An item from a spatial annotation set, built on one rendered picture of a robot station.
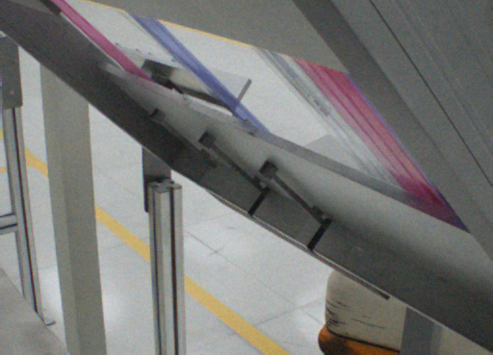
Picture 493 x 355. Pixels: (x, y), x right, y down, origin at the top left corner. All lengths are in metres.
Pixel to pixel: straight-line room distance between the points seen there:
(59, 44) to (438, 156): 0.70
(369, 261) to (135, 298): 1.32
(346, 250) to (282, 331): 1.11
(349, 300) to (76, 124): 0.73
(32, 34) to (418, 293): 0.53
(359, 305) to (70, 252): 0.65
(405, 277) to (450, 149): 0.48
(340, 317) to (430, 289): 0.92
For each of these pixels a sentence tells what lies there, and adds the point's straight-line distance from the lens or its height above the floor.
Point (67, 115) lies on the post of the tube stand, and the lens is 1.20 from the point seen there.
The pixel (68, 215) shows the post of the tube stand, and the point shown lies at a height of 0.53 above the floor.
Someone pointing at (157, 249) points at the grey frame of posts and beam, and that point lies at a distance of 1.11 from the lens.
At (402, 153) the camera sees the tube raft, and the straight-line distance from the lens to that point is 0.46.
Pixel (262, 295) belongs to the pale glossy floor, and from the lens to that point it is 2.01.
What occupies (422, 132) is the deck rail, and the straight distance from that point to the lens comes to 0.24.
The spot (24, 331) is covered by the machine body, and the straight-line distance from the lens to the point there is 0.79.
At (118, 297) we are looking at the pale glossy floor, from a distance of 2.02.
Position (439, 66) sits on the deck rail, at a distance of 0.23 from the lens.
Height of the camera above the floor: 1.06
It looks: 22 degrees down
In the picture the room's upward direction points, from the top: 1 degrees clockwise
